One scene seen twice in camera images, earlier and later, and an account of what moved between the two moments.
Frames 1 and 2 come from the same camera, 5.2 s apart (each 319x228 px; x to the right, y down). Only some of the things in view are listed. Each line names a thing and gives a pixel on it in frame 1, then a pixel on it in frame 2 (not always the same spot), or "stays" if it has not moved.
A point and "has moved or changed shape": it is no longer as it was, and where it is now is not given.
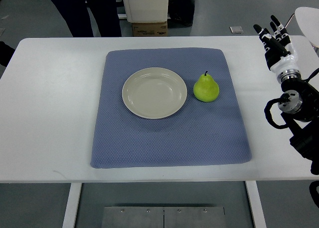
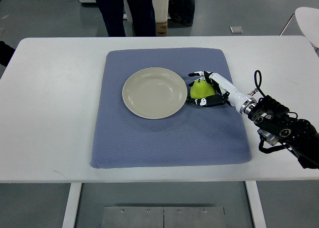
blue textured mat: x=202 y=133 stays
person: x=72 y=5 -> x=140 y=3
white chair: x=308 y=19 stays
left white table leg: x=73 y=200 stays
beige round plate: x=154 y=93 stays
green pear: x=206 y=89 has moved or changed shape
